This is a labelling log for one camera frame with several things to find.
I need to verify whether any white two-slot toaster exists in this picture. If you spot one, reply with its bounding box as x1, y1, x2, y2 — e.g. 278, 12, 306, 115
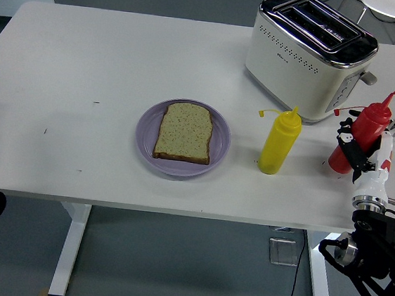
238, 0, 386, 131

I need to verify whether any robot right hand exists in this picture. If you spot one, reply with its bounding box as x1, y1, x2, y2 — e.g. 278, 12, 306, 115
330, 115, 395, 203

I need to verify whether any yellow squeeze bottle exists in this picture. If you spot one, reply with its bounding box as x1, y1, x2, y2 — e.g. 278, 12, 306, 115
251, 102, 305, 178

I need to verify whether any clear plastic floor cover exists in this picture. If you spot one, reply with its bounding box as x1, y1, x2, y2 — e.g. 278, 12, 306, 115
266, 236, 301, 268

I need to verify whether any purple round plate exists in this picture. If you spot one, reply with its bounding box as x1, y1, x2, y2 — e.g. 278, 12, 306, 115
131, 94, 235, 183

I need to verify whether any black floor cable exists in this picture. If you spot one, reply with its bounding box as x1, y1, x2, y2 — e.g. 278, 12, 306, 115
286, 228, 310, 296

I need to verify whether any speckled bread slice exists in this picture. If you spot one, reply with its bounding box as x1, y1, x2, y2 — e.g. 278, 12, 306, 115
152, 99, 216, 166

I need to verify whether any red squeeze bottle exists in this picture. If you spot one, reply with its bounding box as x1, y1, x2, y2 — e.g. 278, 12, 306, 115
326, 85, 395, 179

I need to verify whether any white table leg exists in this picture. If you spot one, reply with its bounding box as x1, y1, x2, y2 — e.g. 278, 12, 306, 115
47, 200, 93, 296
300, 229, 343, 296

